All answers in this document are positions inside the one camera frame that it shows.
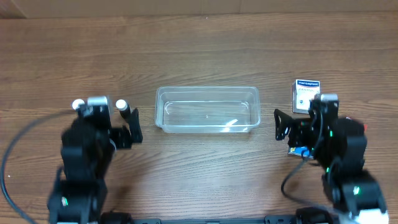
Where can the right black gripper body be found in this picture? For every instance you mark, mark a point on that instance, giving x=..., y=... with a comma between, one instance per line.
x=296, y=131

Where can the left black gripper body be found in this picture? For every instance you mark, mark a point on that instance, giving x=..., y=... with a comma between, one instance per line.
x=123, y=137

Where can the blue Vicks VapoDrops box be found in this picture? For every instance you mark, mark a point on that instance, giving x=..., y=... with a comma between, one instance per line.
x=299, y=151

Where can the black bottle white cap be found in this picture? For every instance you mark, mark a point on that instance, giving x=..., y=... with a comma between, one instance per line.
x=124, y=108

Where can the white Hansaplast plaster box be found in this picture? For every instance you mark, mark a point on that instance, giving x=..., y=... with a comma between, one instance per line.
x=303, y=92

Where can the orange bottle white cap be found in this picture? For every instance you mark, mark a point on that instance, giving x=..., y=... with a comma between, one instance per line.
x=77, y=103

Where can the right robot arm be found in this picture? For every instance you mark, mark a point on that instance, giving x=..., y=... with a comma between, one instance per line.
x=338, y=145

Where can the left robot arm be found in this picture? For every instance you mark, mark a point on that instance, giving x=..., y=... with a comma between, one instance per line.
x=88, y=147

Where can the clear plastic container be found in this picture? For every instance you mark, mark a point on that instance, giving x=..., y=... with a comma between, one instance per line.
x=207, y=109

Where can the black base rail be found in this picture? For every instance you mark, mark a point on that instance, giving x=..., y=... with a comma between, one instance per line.
x=214, y=221

